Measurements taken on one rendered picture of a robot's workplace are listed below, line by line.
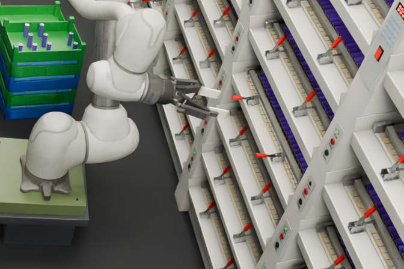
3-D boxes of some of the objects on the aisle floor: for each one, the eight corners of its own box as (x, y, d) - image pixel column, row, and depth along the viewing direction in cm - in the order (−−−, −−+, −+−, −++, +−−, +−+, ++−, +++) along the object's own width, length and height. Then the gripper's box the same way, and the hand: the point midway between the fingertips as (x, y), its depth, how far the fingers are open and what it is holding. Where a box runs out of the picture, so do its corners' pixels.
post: (223, 365, 262) (484, -108, 147) (216, 341, 269) (462, -129, 154) (274, 359, 270) (561, -94, 154) (266, 337, 276) (536, -116, 161)
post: (178, 211, 310) (349, -236, 195) (174, 194, 317) (336, -249, 201) (223, 210, 317) (413, -222, 202) (217, 193, 324) (398, -234, 209)
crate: (4, 120, 322) (6, 106, 317) (-6, 89, 335) (-4, 75, 329) (71, 114, 336) (74, 101, 331) (60, 85, 348) (62, 72, 343)
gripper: (143, 75, 226) (208, 90, 237) (158, 124, 212) (226, 137, 223) (154, 57, 222) (219, 73, 233) (169, 105, 208) (238, 119, 219)
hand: (215, 102), depth 227 cm, fingers open, 8 cm apart
